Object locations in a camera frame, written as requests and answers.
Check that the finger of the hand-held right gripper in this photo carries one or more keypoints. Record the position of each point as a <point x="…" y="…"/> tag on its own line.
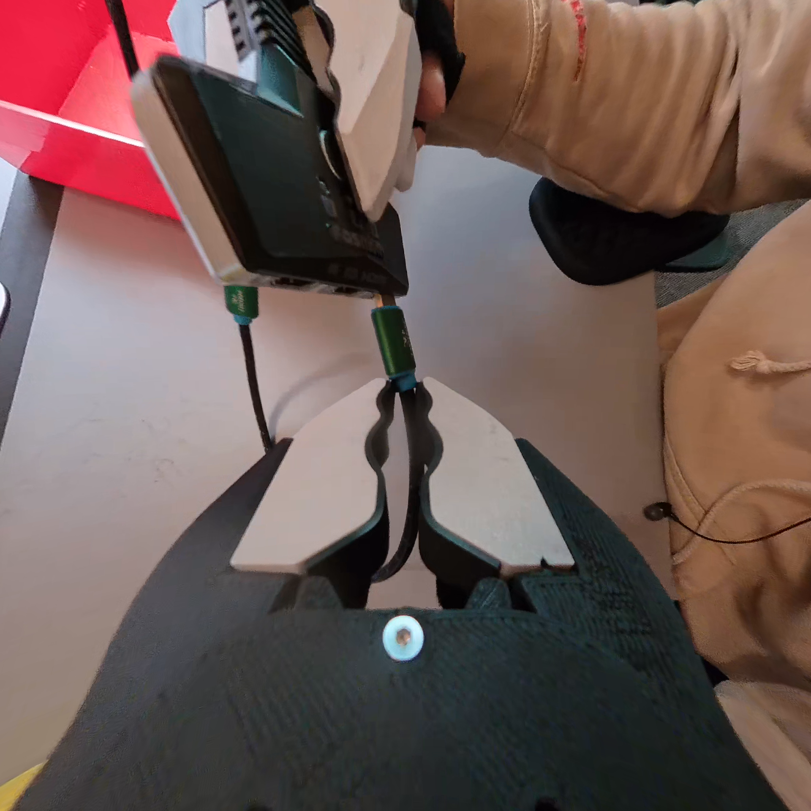
<point x="203" y="31"/>
<point x="380" y="95"/>

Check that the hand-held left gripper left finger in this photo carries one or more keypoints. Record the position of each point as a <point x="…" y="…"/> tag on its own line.
<point x="317" y="488"/>

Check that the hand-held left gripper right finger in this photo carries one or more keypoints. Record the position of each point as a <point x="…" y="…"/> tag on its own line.
<point x="494" y="494"/>

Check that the red plastic bin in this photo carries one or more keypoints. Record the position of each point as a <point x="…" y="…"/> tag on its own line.
<point x="63" y="63"/>

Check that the black HDMI switch box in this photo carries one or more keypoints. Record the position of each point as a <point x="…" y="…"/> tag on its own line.
<point x="266" y="190"/>

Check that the yellow plastic bin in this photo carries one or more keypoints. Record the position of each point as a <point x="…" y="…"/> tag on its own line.
<point x="16" y="795"/>

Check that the person's right forearm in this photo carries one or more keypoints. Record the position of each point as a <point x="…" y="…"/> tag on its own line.
<point x="633" y="95"/>

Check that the person's right hand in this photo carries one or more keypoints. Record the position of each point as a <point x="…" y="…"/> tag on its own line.
<point x="432" y="95"/>

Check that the person's beige hoodie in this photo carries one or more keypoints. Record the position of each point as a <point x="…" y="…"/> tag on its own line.
<point x="747" y="443"/>

